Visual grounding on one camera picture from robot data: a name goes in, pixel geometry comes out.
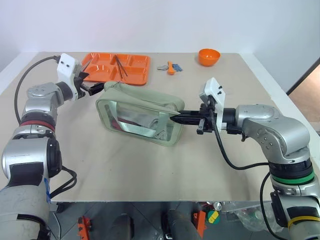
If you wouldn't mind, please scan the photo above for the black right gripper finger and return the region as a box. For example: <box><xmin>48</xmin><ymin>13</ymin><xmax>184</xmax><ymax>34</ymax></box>
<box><xmin>169</xmin><ymin>115</ymin><xmax>201</xmax><ymax>125</ymax></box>
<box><xmin>178</xmin><ymin>109</ymin><xmax>201</xmax><ymax>117</ymax></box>

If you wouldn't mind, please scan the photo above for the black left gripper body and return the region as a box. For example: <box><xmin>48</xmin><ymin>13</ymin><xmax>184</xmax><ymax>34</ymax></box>
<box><xmin>74</xmin><ymin>70</ymin><xmax>90</xmax><ymax>98</ymax></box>

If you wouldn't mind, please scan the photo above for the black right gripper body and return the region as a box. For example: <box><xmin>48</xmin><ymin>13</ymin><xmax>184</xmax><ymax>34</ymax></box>
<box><xmin>196</xmin><ymin>95</ymin><xmax>217</xmax><ymax>136</ymax></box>

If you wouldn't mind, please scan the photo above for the green pouch with clear window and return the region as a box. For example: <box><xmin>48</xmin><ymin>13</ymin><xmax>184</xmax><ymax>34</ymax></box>
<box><xmin>95</xmin><ymin>81</ymin><xmax>186</xmax><ymax>148</ymax></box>

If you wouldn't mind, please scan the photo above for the orange compartment tray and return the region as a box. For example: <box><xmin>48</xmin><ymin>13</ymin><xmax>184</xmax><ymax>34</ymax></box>
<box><xmin>81</xmin><ymin>52</ymin><xmax>152</xmax><ymax>86</ymax></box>

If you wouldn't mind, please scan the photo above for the black chopstick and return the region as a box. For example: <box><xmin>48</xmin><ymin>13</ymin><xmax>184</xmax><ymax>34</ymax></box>
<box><xmin>114</xmin><ymin>54</ymin><xmax>125</xmax><ymax>79</ymax></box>
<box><xmin>115</xmin><ymin>54</ymin><xmax>129</xmax><ymax>78</ymax></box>

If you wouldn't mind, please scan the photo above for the orange plastic bowl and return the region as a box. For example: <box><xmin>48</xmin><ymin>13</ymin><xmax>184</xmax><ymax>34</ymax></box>
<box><xmin>198</xmin><ymin>48</ymin><xmax>221</xmax><ymax>67</ymax></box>

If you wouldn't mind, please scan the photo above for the green and yellow round sticker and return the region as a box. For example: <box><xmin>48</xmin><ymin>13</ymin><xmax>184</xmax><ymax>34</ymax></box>
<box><xmin>206</xmin><ymin>209</ymin><xmax>221</xmax><ymax>225</ymax></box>

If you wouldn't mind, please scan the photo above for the clear plastic bag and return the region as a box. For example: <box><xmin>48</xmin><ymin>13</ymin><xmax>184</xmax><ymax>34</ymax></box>
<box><xmin>221</xmin><ymin>201</ymin><xmax>275</xmax><ymax>232</ymax></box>

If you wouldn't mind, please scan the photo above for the dark grey rounded shape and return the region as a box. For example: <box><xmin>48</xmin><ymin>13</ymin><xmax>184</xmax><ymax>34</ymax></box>
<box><xmin>162</xmin><ymin>208</ymin><xmax>205</xmax><ymax>240</ymax></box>
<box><xmin>112</xmin><ymin>212</ymin><xmax>137</xmax><ymax>240</ymax></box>

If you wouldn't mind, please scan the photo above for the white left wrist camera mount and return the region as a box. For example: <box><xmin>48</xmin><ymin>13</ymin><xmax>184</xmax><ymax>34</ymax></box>
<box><xmin>56</xmin><ymin>52</ymin><xmax>82</xmax><ymax>101</ymax></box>

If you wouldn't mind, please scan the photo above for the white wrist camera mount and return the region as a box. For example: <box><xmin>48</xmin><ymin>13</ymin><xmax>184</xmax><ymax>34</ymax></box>
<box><xmin>198</xmin><ymin>77</ymin><xmax>227</xmax><ymax>131</ymax></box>
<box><xmin>56</xmin><ymin>52</ymin><xmax>82</xmax><ymax>101</ymax></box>

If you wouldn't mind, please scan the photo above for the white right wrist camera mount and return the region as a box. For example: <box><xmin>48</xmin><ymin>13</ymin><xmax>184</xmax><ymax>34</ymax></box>
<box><xmin>198</xmin><ymin>77</ymin><xmax>227</xmax><ymax>131</ymax></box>

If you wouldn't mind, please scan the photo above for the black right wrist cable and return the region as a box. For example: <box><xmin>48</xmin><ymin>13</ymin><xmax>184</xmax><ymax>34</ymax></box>
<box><xmin>211</xmin><ymin>124</ymin><xmax>271</xmax><ymax>171</ymax></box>

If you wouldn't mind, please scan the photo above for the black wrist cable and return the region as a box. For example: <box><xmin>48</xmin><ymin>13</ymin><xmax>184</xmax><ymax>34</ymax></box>
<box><xmin>14</xmin><ymin>55</ymin><xmax>61</xmax><ymax>124</ymax></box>
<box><xmin>211</xmin><ymin>124</ymin><xmax>271</xmax><ymax>171</ymax></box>

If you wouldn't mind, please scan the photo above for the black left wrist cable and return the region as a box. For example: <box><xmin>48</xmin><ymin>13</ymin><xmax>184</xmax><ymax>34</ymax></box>
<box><xmin>14</xmin><ymin>55</ymin><xmax>61</xmax><ymax>124</ymax></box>

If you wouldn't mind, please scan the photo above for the black left upper arm cable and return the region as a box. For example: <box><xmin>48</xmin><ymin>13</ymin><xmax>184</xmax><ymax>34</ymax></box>
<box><xmin>48</xmin><ymin>164</ymin><xmax>78</xmax><ymax>201</ymax></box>

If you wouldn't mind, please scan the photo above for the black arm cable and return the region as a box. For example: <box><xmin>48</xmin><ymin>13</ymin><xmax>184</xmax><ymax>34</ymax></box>
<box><xmin>259</xmin><ymin>172</ymin><xmax>285</xmax><ymax>240</ymax></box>
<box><xmin>48</xmin><ymin>164</ymin><xmax>78</xmax><ymax>201</ymax></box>

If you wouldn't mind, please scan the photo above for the black right upper arm cable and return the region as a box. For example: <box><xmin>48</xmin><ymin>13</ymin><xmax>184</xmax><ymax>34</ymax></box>
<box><xmin>259</xmin><ymin>172</ymin><xmax>285</xmax><ymax>240</ymax></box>

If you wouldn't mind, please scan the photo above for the orange bracket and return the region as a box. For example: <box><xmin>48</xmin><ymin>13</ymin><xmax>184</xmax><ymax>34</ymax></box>
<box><xmin>77</xmin><ymin>215</ymin><xmax>91</xmax><ymax>240</ymax></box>
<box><xmin>191</xmin><ymin>210</ymin><xmax>207</xmax><ymax>237</ymax></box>

